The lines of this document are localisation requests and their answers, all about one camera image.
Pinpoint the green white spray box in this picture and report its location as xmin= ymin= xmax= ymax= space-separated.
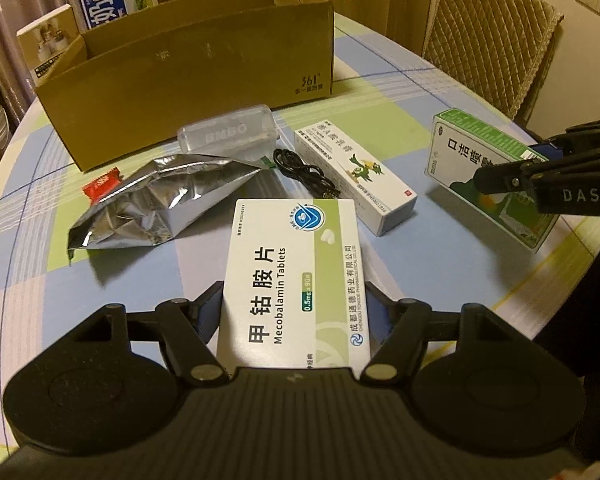
xmin=425 ymin=108 xmax=561 ymax=253

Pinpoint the chair with quilted cushion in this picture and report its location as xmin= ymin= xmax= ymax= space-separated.
xmin=421 ymin=0 xmax=565 ymax=121

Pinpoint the black usb cable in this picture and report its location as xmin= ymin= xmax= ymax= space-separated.
xmin=271 ymin=147 xmax=342 ymax=200

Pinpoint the clear plastic case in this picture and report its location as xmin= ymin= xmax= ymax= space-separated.
xmin=176 ymin=104 xmax=281 ymax=166

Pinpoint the silver foil bag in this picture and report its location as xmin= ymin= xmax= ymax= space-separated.
xmin=67 ymin=156 xmax=263 ymax=252

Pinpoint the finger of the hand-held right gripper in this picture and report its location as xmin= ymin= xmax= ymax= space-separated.
xmin=529 ymin=116 xmax=600 ymax=161
xmin=472 ymin=147 xmax=600 ymax=196

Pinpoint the white green tablet box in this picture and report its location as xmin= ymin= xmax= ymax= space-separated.
xmin=215 ymin=199 xmax=371 ymax=371

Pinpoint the brown cardboard box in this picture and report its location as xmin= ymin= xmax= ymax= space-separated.
xmin=34 ymin=0 xmax=336 ymax=173

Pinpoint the red candy wrapper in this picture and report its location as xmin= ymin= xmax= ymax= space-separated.
xmin=81 ymin=169 xmax=125 ymax=203

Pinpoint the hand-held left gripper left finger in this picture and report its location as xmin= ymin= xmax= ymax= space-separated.
xmin=86 ymin=282 xmax=227 ymax=382

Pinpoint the white ointment box green dragon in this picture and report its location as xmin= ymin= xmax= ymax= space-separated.
xmin=293 ymin=121 xmax=418 ymax=237

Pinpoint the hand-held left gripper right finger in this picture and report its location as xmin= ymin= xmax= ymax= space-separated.
xmin=362 ymin=290 xmax=510 ymax=382

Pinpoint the small white product box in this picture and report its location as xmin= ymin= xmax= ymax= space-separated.
xmin=16 ymin=4 xmax=83 ymax=86

